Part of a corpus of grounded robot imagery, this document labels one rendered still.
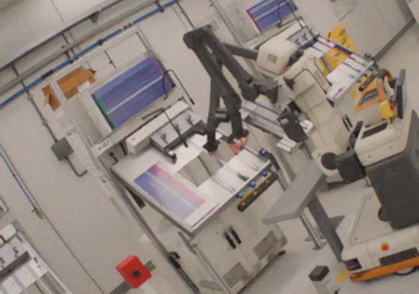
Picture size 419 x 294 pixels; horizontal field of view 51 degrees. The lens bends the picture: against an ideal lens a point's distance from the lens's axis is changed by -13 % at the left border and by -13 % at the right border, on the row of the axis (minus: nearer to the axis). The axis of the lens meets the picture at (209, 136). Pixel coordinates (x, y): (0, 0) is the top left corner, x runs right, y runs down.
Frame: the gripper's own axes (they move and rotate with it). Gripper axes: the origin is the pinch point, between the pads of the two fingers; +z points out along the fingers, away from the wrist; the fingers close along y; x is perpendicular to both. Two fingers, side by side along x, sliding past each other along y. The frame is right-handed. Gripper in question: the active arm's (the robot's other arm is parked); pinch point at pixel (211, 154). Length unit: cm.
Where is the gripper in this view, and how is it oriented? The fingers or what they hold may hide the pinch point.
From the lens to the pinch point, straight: 303.4
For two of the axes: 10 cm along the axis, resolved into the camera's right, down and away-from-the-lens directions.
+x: 7.4, 4.7, -4.9
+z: 0.1, 7.1, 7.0
